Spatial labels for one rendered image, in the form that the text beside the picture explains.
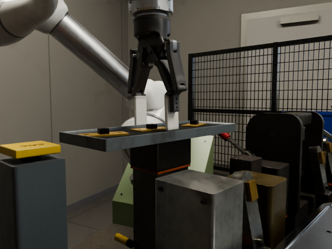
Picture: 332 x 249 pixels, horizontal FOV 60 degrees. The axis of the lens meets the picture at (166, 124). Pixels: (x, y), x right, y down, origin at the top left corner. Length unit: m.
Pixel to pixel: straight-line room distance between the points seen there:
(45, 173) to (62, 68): 2.82
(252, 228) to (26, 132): 2.62
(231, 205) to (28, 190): 0.26
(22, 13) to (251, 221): 0.74
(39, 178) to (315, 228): 0.45
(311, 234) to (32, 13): 0.79
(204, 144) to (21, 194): 0.95
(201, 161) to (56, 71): 2.24
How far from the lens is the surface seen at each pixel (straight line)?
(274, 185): 0.52
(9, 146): 0.43
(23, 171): 0.40
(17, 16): 0.90
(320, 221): 0.62
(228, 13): 3.63
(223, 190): 0.37
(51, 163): 0.42
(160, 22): 0.58
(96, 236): 1.21
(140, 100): 0.64
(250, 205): 0.48
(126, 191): 1.26
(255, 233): 0.49
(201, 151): 1.24
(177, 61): 0.55
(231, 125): 0.67
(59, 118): 3.16
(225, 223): 0.39
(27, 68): 2.95
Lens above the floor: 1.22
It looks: 5 degrees down
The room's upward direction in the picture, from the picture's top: straight up
